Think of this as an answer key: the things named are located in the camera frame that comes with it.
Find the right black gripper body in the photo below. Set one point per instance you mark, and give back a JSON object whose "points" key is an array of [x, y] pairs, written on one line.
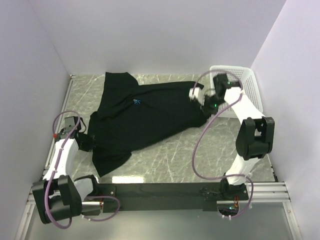
{"points": [[212, 103]]}

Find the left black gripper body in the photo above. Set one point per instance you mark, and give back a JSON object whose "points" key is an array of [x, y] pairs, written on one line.
{"points": [[87, 144]]}

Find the black t shirt blue logo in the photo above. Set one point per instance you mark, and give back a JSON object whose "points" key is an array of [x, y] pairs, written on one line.
{"points": [[131, 117]]}

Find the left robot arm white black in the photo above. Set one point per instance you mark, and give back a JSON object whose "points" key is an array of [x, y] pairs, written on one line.
{"points": [[57, 196]]}

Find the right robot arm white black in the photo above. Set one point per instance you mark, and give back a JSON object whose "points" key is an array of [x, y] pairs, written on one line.
{"points": [[256, 134]]}

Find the white plastic basket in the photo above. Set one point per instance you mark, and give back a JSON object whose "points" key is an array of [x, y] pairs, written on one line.
{"points": [[248, 78]]}

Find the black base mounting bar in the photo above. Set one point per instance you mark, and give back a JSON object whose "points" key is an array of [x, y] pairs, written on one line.
{"points": [[162, 196]]}

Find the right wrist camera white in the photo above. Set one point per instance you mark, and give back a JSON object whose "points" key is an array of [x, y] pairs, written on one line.
{"points": [[197, 94]]}

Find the aluminium frame rail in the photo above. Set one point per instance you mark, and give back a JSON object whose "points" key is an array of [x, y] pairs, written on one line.
{"points": [[259, 192]]}

